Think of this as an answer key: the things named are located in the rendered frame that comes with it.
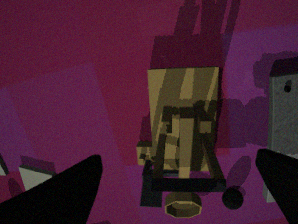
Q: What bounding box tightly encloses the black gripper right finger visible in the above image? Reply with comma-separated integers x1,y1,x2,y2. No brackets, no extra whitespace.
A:
255,148,298,224

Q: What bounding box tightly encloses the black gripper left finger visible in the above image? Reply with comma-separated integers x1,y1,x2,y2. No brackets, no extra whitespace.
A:
0,155,102,224

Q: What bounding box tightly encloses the black ball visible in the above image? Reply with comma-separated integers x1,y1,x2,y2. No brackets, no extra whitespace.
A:
222,188,243,209

